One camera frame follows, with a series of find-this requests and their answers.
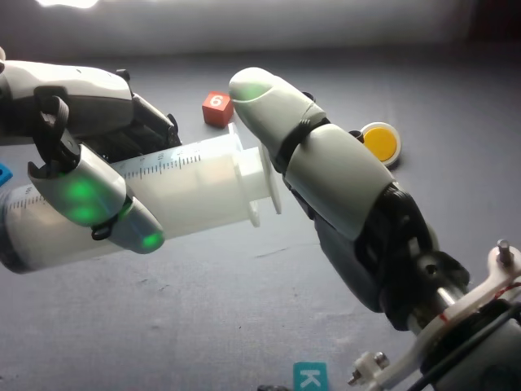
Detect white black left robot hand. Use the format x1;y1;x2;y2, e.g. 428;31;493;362
0;47;183;256

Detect teal tile with letter K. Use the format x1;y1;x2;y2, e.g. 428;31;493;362
292;361;328;391

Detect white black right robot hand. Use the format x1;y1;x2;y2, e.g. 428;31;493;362
227;67;470;332

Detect large clear plastic syringe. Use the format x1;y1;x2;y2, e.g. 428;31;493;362
0;121;282;275

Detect red cube with number six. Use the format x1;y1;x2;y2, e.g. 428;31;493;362
202;91;234;130

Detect grey table cloth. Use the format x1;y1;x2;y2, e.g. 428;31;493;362
0;48;521;391

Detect yellow disc with white rim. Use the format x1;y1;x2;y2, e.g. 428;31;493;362
360;121;403;168

